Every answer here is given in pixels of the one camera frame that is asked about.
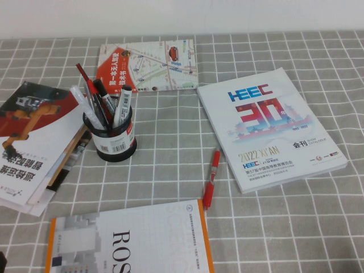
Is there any orange map cover book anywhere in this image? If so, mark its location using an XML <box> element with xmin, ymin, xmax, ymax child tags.
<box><xmin>96</xmin><ymin>39</ymin><xmax>198</xmax><ymax>93</ymax></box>

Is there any white HEEC show catalogue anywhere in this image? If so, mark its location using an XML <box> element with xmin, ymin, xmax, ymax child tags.
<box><xmin>197</xmin><ymin>67</ymin><xmax>349</xmax><ymax>195</ymax></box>

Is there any white ROS book orange border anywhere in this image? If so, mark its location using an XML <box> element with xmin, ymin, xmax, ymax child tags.
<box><xmin>44</xmin><ymin>198</ymin><xmax>214</xmax><ymax>273</ymax></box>

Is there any white marker black cap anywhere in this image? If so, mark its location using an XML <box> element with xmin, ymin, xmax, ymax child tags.
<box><xmin>112</xmin><ymin>85</ymin><xmax>133</xmax><ymax>128</ymax></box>

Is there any plain white booklet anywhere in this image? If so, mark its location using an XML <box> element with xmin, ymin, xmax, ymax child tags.
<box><xmin>0</xmin><ymin>170</ymin><xmax>59</xmax><ymax>217</ymax></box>

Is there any black mesh pen holder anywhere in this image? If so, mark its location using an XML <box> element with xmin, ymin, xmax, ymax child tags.
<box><xmin>82</xmin><ymin>95</ymin><xmax>138</xmax><ymax>163</ymax></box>

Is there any white booklet brown stripe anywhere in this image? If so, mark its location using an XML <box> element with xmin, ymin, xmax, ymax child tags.
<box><xmin>27</xmin><ymin>125</ymin><xmax>89</xmax><ymax>205</ymax></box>

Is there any thin dark red pen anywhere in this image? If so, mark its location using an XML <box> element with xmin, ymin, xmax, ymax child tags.
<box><xmin>75</xmin><ymin>63</ymin><xmax>94</xmax><ymax>97</ymax></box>

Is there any clear plastic pen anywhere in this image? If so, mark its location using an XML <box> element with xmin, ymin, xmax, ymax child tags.
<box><xmin>70</xmin><ymin>84</ymin><xmax>102</xmax><ymax>129</ymax></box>

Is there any red retractable gel pen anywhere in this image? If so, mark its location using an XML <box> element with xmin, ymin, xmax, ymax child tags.
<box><xmin>201</xmin><ymin>150</ymin><xmax>221</xmax><ymax>211</ymax></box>

